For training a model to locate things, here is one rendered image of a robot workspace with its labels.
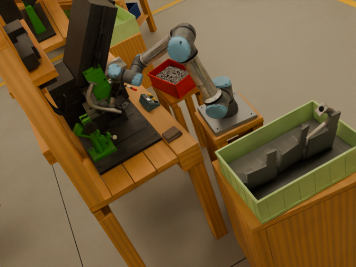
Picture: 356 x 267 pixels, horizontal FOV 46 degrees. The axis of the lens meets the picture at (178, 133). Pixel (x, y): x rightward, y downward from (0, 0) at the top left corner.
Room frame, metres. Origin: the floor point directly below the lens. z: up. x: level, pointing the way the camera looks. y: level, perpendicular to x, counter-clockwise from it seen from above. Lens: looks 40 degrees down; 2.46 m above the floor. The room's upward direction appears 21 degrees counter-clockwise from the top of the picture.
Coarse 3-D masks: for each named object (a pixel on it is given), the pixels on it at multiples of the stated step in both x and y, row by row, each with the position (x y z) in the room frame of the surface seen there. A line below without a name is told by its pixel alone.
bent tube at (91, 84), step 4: (92, 84) 2.26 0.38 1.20; (96, 84) 2.26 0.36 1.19; (88, 88) 2.25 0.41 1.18; (92, 88) 2.25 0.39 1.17; (88, 92) 2.24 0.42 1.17; (88, 96) 2.23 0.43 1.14; (88, 100) 2.22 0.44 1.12; (92, 104) 2.21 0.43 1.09; (96, 108) 2.21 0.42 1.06; (100, 108) 2.21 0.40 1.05; (104, 108) 2.21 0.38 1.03; (108, 108) 2.22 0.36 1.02; (112, 108) 2.23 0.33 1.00; (112, 112) 2.21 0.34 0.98; (116, 112) 2.21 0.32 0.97; (120, 112) 2.21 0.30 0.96
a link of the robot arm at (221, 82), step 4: (220, 76) 1.98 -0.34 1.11; (224, 76) 1.97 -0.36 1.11; (212, 80) 1.96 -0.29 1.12; (216, 80) 1.95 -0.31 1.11; (220, 80) 1.94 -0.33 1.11; (224, 80) 1.93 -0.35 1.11; (228, 80) 1.92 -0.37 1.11; (216, 84) 1.91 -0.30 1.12; (220, 84) 1.90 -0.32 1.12; (224, 84) 1.89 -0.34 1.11; (228, 84) 1.89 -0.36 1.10; (220, 88) 1.88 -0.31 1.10; (224, 88) 1.88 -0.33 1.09; (228, 88) 1.89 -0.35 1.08; (228, 92) 1.86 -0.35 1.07; (232, 92) 1.91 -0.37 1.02; (232, 96) 1.91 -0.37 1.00
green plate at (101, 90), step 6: (84, 72) 2.31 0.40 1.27; (90, 72) 2.31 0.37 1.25; (96, 72) 2.32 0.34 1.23; (102, 72) 2.32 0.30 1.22; (90, 78) 2.30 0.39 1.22; (96, 78) 2.30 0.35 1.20; (102, 78) 2.31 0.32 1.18; (102, 84) 2.29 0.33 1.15; (108, 84) 2.30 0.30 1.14; (96, 90) 2.28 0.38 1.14; (102, 90) 2.28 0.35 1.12; (108, 90) 2.29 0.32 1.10; (96, 96) 2.26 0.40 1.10; (102, 96) 2.27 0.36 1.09
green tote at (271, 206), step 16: (288, 112) 1.65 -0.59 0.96; (304, 112) 1.66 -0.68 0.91; (272, 128) 1.62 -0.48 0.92; (288, 128) 1.64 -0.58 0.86; (352, 128) 1.38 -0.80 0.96; (240, 144) 1.59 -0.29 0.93; (256, 144) 1.60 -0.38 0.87; (352, 144) 1.37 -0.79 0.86; (224, 160) 1.57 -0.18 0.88; (336, 160) 1.24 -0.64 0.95; (352, 160) 1.26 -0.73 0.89; (304, 176) 1.21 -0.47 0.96; (320, 176) 1.23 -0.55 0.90; (336, 176) 1.24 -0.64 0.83; (240, 192) 1.36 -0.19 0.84; (272, 192) 1.19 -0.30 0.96; (288, 192) 1.20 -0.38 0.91; (304, 192) 1.21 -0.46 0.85; (256, 208) 1.19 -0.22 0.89; (272, 208) 1.18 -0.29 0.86; (288, 208) 1.19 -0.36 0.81
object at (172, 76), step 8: (168, 64) 2.71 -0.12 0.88; (176, 64) 2.63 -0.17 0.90; (152, 72) 2.63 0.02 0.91; (160, 72) 2.65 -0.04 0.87; (168, 72) 2.58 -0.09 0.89; (176, 72) 2.56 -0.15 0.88; (184, 72) 2.54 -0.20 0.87; (152, 80) 2.59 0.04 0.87; (160, 80) 2.49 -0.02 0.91; (168, 80) 2.49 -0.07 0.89; (176, 80) 2.48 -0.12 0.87; (184, 80) 2.39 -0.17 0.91; (192, 80) 2.42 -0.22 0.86; (160, 88) 2.53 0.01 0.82; (168, 88) 2.44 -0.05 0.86; (176, 88) 2.35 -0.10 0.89; (184, 88) 2.38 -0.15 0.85; (192, 88) 2.41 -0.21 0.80; (176, 96) 2.38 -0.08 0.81
